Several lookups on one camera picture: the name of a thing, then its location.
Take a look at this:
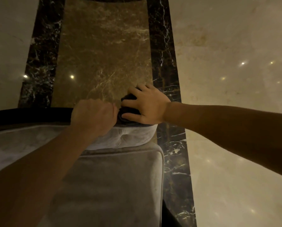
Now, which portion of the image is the person's left hand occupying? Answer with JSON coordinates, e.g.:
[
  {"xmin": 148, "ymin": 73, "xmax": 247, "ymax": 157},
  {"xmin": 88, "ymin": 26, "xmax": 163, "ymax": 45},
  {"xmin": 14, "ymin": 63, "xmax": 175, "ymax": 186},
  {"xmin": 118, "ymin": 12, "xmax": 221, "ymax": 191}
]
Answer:
[{"xmin": 70, "ymin": 98, "xmax": 120, "ymax": 138}]

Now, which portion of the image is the person's right hand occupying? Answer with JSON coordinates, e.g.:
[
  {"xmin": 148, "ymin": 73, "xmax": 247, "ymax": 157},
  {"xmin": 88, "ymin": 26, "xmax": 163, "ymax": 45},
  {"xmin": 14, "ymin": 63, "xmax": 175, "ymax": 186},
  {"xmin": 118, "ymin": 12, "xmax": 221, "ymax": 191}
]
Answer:
[{"xmin": 120, "ymin": 84, "xmax": 172, "ymax": 125}]

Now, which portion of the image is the dark cleaning cloth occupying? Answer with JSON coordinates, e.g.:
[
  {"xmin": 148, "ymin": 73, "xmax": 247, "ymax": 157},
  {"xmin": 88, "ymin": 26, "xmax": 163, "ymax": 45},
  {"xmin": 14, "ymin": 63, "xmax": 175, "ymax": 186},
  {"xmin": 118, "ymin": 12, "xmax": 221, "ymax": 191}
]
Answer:
[{"xmin": 117, "ymin": 86, "xmax": 144, "ymax": 126}]

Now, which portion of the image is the person's right forearm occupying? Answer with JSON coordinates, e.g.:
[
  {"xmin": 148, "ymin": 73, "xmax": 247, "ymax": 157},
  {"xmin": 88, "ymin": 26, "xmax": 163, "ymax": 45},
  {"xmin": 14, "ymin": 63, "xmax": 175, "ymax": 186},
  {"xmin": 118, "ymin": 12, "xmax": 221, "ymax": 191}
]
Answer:
[{"xmin": 162, "ymin": 101, "xmax": 282, "ymax": 180}]

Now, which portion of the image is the person's left forearm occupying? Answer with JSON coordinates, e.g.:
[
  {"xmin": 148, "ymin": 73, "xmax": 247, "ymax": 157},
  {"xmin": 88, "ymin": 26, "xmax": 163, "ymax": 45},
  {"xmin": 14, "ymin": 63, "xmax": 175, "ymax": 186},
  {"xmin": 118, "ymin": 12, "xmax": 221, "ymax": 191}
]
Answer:
[{"xmin": 0, "ymin": 123, "xmax": 102, "ymax": 227}]

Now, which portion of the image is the grey seat cushion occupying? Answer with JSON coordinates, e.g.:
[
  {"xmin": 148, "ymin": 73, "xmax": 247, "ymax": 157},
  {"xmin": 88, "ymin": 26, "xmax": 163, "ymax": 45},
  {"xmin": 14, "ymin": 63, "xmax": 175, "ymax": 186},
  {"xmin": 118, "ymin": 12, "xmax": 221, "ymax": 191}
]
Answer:
[{"xmin": 36, "ymin": 145, "xmax": 165, "ymax": 227}]

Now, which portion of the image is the grey upholstered chair dark frame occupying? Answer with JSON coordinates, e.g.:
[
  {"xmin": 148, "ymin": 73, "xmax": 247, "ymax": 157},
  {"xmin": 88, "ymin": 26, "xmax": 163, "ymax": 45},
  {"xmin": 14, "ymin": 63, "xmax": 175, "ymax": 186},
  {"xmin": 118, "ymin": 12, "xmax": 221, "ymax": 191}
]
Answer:
[{"xmin": 0, "ymin": 107, "xmax": 177, "ymax": 227}]

